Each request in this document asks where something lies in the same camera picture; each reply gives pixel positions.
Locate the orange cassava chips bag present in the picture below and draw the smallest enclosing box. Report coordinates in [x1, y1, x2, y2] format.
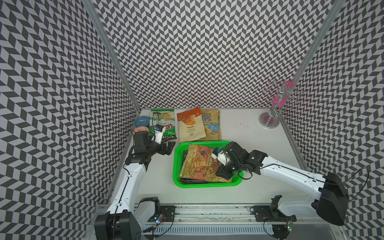
[177, 108, 206, 143]

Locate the tan orange CHIPS bag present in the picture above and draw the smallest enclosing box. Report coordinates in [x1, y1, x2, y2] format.
[180, 144, 232, 183]

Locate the black red Krax chips bag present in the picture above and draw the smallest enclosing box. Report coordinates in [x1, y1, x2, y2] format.
[180, 150, 208, 185]

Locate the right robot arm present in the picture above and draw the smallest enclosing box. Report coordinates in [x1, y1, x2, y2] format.
[212, 142, 350, 226]

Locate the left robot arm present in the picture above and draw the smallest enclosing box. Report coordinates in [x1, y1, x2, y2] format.
[94, 128, 168, 240]

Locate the green plastic basket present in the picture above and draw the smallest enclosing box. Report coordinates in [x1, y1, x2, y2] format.
[173, 141, 244, 189]

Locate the green white Chulo chips bag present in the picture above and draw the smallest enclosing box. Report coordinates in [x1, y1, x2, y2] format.
[149, 109, 176, 138]

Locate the yellow blue CHIPS bag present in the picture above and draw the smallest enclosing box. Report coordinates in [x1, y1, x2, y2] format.
[201, 109, 222, 141]

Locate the orange patterned bowl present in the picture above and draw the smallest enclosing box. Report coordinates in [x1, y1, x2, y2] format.
[133, 126, 150, 135]

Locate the blue bowl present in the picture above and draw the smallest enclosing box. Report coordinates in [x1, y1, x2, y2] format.
[134, 116, 150, 128]

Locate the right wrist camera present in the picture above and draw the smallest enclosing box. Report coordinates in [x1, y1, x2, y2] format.
[212, 148, 231, 166]

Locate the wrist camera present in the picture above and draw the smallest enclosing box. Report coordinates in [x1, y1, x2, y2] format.
[212, 148, 231, 166]
[154, 124, 166, 145]

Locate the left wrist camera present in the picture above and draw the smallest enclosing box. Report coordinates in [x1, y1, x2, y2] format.
[154, 124, 166, 145]

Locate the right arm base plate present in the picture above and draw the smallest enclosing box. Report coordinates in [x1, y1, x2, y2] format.
[250, 205, 297, 223]

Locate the aluminium front rail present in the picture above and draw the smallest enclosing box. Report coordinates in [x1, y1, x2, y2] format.
[89, 203, 343, 226]

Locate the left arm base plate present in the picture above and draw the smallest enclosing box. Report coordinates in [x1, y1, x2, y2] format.
[148, 205, 176, 223]

